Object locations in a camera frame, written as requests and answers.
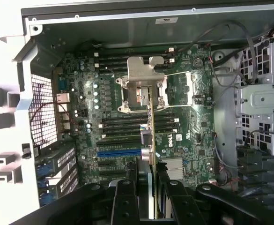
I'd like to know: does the silver coin cell battery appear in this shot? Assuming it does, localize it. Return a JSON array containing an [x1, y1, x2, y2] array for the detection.
[[192, 57, 205, 69]]

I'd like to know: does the green motherboard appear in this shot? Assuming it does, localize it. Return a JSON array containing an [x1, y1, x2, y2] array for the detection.
[[52, 44, 219, 188]]

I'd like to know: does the open black PC case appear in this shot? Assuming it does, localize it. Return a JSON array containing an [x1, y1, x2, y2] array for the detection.
[[10, 7, 274, 225]]

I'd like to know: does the thin black looped wire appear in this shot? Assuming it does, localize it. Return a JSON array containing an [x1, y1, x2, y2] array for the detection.
[[174, 20, 257, 85]]

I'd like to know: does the silver chipset heatsink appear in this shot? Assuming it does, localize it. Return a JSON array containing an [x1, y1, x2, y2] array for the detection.
[[161, 157, 186, 180]]

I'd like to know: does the black expansion slot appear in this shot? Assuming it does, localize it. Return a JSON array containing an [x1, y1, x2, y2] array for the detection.
[[99, 170, 128, 180], [98, 161, 130, 169], [96, 141, 141, 150]]

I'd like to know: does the metal socket cover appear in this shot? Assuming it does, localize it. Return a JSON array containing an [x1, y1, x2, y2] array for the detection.
[[163, 71, 195, 107]]

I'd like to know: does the blue expansion slot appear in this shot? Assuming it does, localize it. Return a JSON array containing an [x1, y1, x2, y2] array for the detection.
[[96, 150, 142, 158]]

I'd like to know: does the silver perforated drive cage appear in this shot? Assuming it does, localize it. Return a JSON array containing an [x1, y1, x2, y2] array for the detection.
[[235, 37, 274, 155]]

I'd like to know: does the CPU socket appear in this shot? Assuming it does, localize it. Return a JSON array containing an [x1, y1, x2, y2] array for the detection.
[[115, 75, 170, 113]]

